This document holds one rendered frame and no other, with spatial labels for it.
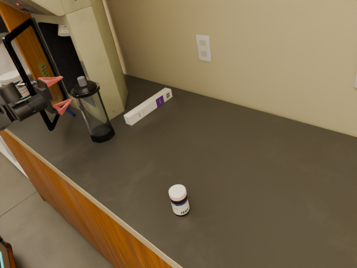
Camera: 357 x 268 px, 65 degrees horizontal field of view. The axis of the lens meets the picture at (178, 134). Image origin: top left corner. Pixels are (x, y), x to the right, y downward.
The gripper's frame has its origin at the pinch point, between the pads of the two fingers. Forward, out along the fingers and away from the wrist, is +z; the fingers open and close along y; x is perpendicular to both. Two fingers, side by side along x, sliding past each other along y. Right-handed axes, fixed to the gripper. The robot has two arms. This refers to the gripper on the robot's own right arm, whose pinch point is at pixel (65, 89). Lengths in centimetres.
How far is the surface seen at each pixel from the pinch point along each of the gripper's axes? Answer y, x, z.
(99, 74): -2.1, 2.4, 16.5
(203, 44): 1, -23, 55
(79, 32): 16.2, 3.3, 14.8
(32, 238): -120, 68, -40
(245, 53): 0, -43, 56
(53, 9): 26.0, 3.6, 8.4
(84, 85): 0.9, -6.6, 4.9
